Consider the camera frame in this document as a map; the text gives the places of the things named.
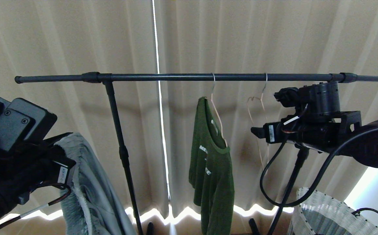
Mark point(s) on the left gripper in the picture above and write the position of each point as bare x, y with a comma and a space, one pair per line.
38, 173

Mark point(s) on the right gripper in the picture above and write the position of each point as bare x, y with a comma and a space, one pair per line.
306, 133

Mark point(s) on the pale grey shorts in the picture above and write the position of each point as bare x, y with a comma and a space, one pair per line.
87, 182

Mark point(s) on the pink clothes hanger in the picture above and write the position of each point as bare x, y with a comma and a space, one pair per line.
218, 119
265, 83

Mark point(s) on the green long-sleeved shirt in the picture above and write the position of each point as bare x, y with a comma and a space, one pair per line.
213, 176

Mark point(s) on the white laundry basket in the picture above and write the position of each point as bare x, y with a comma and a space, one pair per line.
325, 202

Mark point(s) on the black clothes rack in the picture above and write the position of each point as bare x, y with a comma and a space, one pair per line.
159, 77

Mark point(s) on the beige curtain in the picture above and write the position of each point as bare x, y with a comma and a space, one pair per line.
78, 32

